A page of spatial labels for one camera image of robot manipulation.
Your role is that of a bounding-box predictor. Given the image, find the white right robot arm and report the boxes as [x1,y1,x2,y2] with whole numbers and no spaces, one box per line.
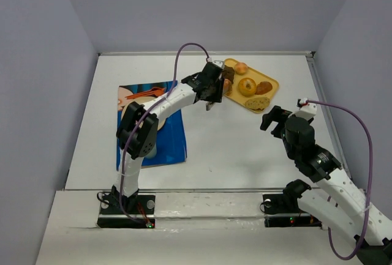
[260,98,391,264]

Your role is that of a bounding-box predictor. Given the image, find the blue patterned placemat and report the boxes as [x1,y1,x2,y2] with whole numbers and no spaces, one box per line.
[117,81,187,168]

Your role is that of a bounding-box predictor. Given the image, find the yellow tray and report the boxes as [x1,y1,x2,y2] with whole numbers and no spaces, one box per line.
[224,58,279,113]

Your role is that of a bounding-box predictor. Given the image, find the green cup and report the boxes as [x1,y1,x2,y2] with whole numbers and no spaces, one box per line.
[145,145,157,159]

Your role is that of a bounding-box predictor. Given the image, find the sugared round bun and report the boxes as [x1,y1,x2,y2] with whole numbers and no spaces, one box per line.
[223,79,232,95]

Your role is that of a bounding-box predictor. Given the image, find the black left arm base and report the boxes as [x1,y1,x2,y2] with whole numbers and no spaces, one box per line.
[96,186,156,229]

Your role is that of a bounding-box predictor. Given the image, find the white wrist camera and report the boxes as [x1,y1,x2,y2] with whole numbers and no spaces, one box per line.
[294,98,317,121]
[212,61,225,69]

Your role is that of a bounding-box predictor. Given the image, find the beige plate with branch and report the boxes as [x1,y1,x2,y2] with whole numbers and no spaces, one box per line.
[120,103,166,131]

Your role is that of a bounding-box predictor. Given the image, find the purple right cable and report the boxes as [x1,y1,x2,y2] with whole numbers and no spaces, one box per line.
[303,99,374,261]

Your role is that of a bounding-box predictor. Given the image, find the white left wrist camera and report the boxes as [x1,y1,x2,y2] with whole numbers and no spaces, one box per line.
[212,61,225,69]

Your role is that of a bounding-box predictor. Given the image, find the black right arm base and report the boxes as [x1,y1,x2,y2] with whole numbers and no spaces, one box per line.
[259,179,322,228]

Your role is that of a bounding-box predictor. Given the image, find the orange spoon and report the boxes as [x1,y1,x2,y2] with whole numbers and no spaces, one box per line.
[146,87,166,97]

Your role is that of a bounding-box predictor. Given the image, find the seeded bread slice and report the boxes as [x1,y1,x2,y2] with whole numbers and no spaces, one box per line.
[244,97,270,111]

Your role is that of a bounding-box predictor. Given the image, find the metal tongs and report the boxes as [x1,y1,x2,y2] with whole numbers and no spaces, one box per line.
[206,85,224,111]

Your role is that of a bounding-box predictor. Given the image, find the brown glazed roll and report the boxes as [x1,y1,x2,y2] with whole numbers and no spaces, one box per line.
[255,81,273,95]

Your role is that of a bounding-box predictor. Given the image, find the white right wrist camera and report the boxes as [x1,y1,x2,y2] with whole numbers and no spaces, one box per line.
[294,98,317,121]

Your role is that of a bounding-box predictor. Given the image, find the yellow glazed donut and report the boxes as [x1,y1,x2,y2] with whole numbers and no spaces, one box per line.
[238,78,257,97]

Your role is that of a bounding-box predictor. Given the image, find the round peach bun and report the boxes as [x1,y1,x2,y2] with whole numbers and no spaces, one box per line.
[234,62,248,75]

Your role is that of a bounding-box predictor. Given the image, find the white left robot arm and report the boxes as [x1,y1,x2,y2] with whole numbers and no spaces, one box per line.
[111,61,224,217]

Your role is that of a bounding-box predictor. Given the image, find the dark brown chocolate bread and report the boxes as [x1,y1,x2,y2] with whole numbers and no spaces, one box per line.
[222,66,235,84]

